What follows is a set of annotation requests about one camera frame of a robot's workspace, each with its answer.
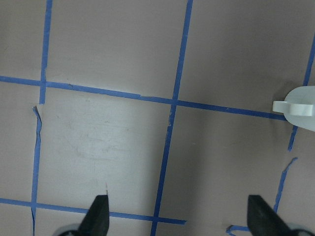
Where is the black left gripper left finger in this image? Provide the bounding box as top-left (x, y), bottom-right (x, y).
top-left (55, 195), bottom-right (109, 236)

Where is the light grey plastic cup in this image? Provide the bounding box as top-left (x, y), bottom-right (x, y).
top-left (273, 86), bottom-right (315, 131)

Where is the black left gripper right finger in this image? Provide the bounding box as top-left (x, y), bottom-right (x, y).
top-left (247, 195), bottom-right (314, 236)

